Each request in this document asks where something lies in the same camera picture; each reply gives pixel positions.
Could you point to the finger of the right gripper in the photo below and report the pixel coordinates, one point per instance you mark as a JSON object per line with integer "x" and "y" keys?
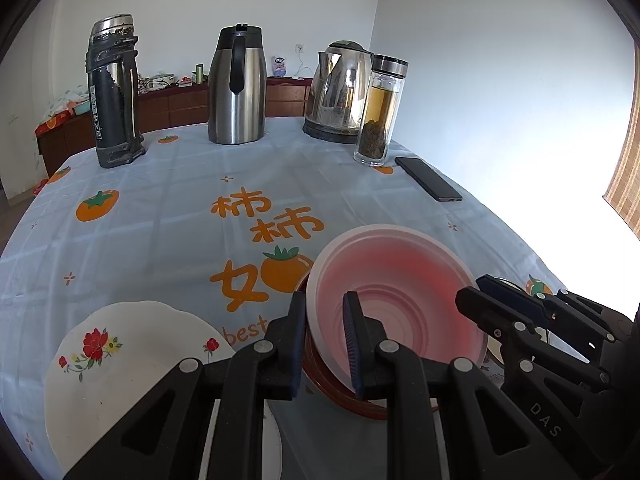
{"x": 576, "y": 320}
{"x": 534, "y": 358}

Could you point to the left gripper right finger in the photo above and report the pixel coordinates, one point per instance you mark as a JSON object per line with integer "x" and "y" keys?
{"x": 383, "y": 369}

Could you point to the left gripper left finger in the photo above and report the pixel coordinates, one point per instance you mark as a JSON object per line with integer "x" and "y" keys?
{"x": 269, "y": 369}

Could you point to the pink plastic bowl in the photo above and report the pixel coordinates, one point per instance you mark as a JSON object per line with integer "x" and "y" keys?
{"x": 406, "y": 280}

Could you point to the red flower white plate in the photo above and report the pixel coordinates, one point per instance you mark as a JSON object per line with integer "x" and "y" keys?
{"x": 134, "y": 392}

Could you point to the stainless steel bowl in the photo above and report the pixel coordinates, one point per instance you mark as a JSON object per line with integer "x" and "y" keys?
{"x": 342, "y": 393}

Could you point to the persimmon print tablecloth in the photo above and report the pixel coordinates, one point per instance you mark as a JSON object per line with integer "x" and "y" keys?
{"x": 161, "y": 227}

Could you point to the black smartphone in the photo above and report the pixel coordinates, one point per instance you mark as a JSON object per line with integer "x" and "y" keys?
{"x": 428, "y": 179}

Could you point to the stainless electric kettle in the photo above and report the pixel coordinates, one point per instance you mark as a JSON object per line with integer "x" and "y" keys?
{"x": 338, "y": 92}

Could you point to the glass tea bottle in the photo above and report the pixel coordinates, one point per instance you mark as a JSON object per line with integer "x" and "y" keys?
{"x": 386, "y": 84}

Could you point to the steel carafe black lid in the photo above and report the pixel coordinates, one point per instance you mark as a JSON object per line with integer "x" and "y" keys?
{"x": 237, "y": 84}

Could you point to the dark wooden sideboard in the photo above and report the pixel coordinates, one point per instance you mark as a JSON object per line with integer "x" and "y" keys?
{"x": 161, "y": 109}

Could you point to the dark tall thermos flask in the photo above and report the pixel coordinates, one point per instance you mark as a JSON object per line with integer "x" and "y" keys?
{"x": 111, "y": 67}

